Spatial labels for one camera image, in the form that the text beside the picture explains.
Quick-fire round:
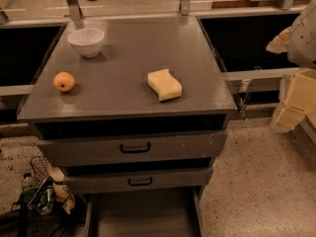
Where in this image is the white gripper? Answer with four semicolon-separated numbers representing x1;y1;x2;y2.
266;0;316;133

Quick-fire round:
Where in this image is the yellow sponge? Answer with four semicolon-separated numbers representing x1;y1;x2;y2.
147;69;182;102

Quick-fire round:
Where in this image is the grey top drawer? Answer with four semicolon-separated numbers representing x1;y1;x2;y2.
38;131;227;167

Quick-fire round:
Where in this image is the grey middle drawer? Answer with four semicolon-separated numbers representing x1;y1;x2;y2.
64;167;213;195

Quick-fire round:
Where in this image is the grey drawer cabinet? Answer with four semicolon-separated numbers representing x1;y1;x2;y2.
16;15;238;237

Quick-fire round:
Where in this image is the grey open bottom drawer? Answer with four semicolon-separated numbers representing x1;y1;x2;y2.
84;188;204;237

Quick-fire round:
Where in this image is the wooden board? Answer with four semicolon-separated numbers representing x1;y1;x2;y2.
212;0;277;9

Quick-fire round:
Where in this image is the white ceramic bowl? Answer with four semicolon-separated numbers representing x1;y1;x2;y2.
67;28;105;57

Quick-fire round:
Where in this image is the orange fruit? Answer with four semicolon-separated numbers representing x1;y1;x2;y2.
53;72;75;92

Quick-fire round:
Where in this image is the beige patterned bag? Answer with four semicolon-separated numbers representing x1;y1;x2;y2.
47;165;75;214

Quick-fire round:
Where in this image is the clear plastic bottle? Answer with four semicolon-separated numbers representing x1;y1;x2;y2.
22;173;35;190

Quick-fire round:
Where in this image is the green snack bag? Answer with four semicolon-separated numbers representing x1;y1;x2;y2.
18;185;54;215

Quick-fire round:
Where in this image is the metal post left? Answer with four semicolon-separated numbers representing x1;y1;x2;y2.
66;0;82;21

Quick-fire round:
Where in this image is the black wire basket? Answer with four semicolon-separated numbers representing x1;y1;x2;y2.
30;156;49;182

